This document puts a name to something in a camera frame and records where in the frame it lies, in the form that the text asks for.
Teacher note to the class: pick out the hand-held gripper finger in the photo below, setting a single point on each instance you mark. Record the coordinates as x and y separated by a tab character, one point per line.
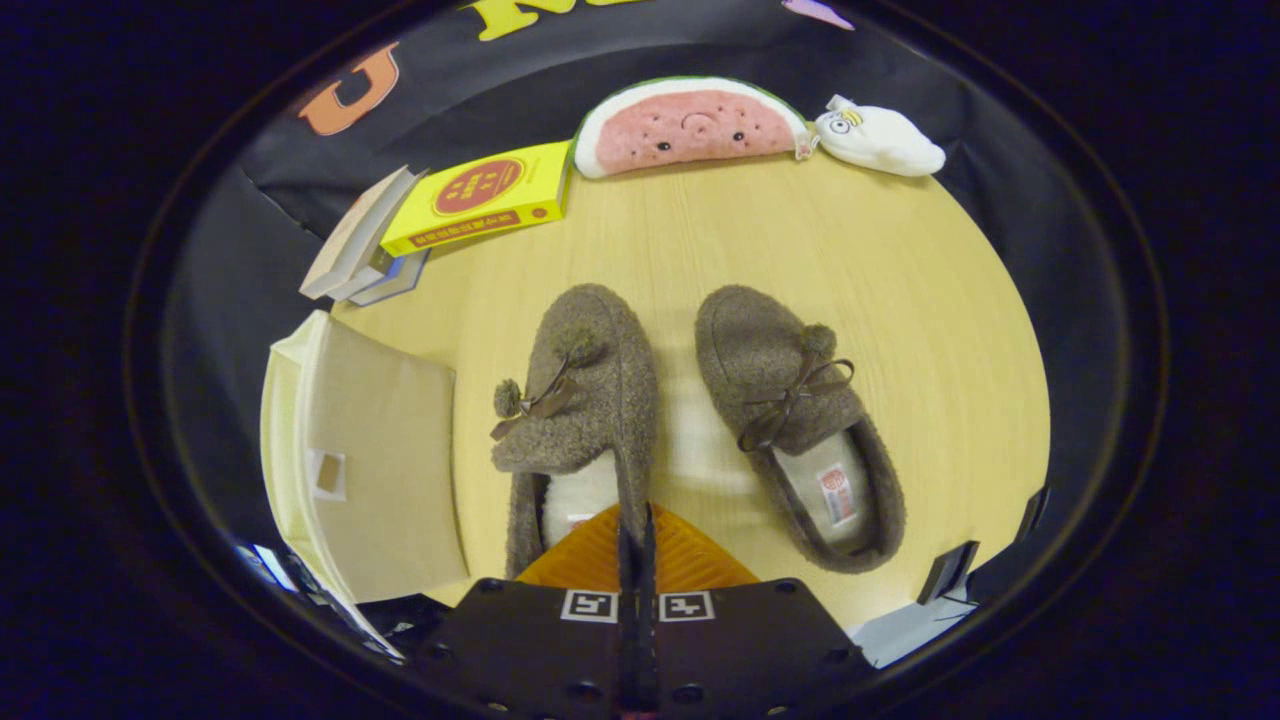
648	640
628	640

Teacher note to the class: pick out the brown fuzzy slipper shoe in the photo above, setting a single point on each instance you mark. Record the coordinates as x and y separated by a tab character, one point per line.
610	420
745	350

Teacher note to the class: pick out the beige fabric storage box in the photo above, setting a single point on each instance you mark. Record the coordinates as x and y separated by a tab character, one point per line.
390	450

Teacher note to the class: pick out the black table clamp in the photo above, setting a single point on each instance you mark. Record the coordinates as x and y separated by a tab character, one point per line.
948	575
1035	512

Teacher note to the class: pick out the blue printed packet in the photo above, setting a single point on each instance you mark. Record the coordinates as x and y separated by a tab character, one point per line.
265	565

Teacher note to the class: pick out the blue book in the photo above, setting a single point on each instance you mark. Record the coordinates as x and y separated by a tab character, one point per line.
400	280

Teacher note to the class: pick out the yellow book with red circle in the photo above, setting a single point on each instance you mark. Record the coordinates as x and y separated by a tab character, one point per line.
480	195

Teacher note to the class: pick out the watermelon slice plush toy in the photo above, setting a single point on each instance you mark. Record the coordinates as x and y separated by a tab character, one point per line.
690	130

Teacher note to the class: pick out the white plush toy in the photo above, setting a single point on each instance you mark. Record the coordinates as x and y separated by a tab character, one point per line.
885	145

